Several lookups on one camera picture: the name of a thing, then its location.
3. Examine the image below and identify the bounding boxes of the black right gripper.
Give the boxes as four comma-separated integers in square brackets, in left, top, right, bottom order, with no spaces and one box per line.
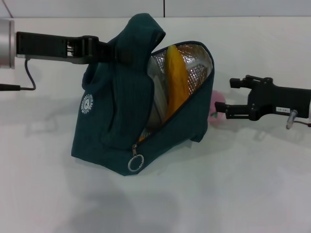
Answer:
[215,75,311,121]

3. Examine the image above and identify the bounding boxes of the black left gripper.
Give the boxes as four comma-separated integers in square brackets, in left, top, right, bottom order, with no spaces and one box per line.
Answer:
[16,31,134,66]

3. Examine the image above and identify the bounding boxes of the pink peach toy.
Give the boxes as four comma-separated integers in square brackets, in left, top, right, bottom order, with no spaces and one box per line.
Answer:
[208,90,227,127]

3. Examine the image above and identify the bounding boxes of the dark teal insulated lunch bag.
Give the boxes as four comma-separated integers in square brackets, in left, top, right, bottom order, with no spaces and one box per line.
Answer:
[70,13,216,177]

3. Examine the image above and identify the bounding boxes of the yellow banana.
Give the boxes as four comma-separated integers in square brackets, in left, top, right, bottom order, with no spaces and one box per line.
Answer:
[165,44,190,124]

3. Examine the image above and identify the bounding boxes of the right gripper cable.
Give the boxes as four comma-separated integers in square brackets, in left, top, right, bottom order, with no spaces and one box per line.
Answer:
[285,109,311,130]

